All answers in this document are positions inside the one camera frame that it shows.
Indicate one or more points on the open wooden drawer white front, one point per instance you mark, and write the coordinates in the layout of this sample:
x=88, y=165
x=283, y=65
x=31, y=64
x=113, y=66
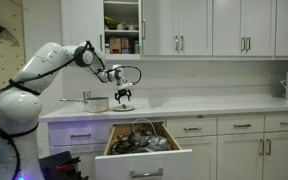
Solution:
x=144, y=165

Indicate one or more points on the green package in cabinet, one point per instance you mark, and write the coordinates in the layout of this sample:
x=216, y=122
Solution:
x=110, y=23

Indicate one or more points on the beige pegboard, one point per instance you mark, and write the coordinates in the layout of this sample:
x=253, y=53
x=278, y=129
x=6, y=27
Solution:
x=4, y=60

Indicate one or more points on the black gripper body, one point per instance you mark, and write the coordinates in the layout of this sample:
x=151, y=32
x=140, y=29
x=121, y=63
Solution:
x=123, y=91

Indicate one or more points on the white wall outlet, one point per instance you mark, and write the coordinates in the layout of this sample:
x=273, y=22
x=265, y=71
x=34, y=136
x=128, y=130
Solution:
x=193, y=75

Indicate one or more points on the white closed drawer front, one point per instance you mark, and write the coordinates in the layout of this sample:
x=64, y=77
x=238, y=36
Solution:
x=80, y=130
x=240, y=121
x=190, y=124
x=284, y=119

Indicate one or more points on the small pale jar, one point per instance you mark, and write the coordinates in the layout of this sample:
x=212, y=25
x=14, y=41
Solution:
x=120, y=26
x=131, y=27

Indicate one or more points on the cream round plate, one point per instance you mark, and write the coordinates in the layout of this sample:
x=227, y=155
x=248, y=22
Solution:
x=119, y=108

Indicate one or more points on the open white upper cabinet door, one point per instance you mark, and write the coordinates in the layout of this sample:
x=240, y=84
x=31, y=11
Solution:
x=140, y=20

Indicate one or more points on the black equipment case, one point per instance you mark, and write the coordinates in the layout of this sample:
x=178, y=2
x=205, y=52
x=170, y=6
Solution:
x=50, y=165

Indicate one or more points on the red patterned food box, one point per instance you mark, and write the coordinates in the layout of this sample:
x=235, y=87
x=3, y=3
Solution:
x=125, y=45

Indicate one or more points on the brown cardboard food box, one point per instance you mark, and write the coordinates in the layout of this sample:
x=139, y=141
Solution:
x=115, y=46

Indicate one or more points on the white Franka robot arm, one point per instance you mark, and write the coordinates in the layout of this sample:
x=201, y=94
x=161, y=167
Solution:
x=17, y=110

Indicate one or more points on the green lidded jar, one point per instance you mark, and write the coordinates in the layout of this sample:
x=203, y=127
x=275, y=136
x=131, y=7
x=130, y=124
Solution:
x=136, y=47

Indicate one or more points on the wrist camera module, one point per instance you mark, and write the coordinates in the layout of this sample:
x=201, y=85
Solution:
x=125, y=86

